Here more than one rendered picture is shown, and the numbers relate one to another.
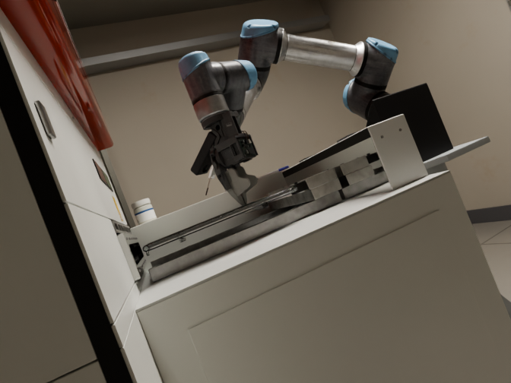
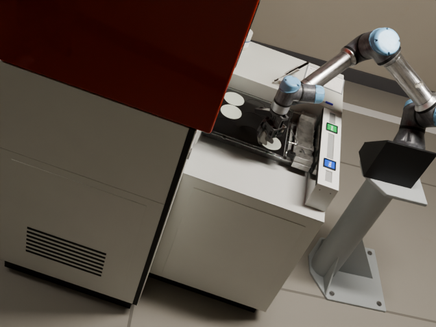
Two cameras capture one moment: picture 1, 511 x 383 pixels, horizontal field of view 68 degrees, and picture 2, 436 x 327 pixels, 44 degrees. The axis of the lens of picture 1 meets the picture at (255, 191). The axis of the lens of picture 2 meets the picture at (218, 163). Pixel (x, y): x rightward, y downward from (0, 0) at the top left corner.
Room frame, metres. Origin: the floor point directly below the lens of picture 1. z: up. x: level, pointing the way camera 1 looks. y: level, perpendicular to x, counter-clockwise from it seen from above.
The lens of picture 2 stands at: (-0.98, -0.24, 2.39)
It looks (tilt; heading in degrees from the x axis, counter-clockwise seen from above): 42 degrees down; 13
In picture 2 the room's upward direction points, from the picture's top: 22 degrees clockwise
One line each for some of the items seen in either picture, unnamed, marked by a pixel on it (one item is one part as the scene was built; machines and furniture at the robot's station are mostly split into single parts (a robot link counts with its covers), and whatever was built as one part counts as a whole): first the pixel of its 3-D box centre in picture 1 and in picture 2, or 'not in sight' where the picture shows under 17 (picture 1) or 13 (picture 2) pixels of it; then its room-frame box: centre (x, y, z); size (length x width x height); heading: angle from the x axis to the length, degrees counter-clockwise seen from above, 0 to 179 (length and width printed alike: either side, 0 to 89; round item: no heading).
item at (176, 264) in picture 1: (251, 232); (256, 150); (0.91, 0.05, 0.84); 0.50 x 0.02 x 0.03; 106
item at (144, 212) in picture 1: (144, 213); (243, 38); (1.42, 0.42, 1.01); 0.07 x 0.07 x 0.10
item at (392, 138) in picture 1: (338, 172); (324, 156); (1.05, -0.23, 0.89); 0.55 x 0.09 x 0.14; 16
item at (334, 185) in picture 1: (299, 197); (303, 141); (1.10, -0.11, 0.87); 0.36 x 0.08 x 0.03; 16
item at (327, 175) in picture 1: (318, 179); (303, 158); (0.95, -0.16, 0.89); 0.08 x 0.03 x 0.03; 106
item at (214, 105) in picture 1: (213, 110); (281, 106); (0.88, 0.02, 1.13); 0.08 x 0.08 x 0.05
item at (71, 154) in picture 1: (99, 200); (204, 106); (0.77, 0.30, 1.02); 0.81 x 0.03 x 0.40; 16
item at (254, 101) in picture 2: not in sight; (252, 120); (1.01, 0.14, 0.90); 0.34 x 0.34 x 0.01; 16
